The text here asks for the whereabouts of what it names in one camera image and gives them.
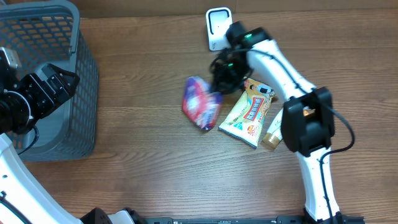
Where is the red purple pad pack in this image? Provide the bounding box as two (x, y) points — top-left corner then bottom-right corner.
(182, 76), (223, 131)

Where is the yellow snack bag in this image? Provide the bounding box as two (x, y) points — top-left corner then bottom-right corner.
(218, 78), (275, 148)

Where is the white bamboo print tube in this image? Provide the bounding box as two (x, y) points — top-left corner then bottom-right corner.
(262, 109), (283, 151)

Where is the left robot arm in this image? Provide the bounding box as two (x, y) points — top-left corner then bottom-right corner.
(1, 48), (134, 223)

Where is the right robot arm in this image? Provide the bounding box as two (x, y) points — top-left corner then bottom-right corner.
(210, 22), (340, 223)

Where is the white barcode scanner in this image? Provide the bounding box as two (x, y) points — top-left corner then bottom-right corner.
(205, 7), (233, 52)

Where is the dark grey plastic basket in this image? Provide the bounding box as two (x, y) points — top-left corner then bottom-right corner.
(1, 1), (99, 161)

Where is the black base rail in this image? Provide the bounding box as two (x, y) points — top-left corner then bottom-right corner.
(137, 215), (365, 224)

